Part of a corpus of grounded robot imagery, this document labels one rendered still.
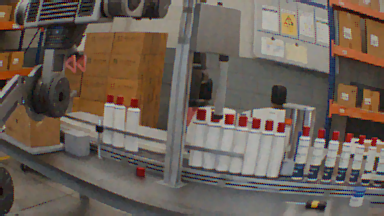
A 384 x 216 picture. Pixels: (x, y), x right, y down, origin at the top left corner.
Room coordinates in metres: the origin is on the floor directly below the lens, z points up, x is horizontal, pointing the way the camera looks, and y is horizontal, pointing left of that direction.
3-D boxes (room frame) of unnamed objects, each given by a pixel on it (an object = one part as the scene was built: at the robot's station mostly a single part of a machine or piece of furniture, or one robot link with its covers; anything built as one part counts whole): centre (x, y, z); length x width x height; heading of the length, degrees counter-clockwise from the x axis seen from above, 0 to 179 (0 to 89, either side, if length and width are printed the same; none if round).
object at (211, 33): (1.88, -0.04, 1.38); 0.17 x 0.10 x 0.19; 120
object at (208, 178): (2.00, 0.02, 0.85); 1.65 x 0.11 x 0.05; 65
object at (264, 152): (1.87, -0.27, 0.98); 0.05 x 0.05 x 0.20
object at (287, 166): (1.91, -0.40, 1.01); 0.14 x 0.13 x 0.26; 65
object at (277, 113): (2.47, -0.39, 1.04); 0.09 x 0.09 x 0.29
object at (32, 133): (2.03, 0.76, 0.99); 0.30 x 0.24 x 0.27; 58
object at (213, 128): (1.96, -0.08, 0.98); 0.05 x 0.05 x 0.20
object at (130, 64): (5.84, 0.97, 0.70); 1.20 x 0.82 x 1.39; 76
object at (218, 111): (1.84, -0.09, 1.18); 0.04 x 0.04 x 0.21
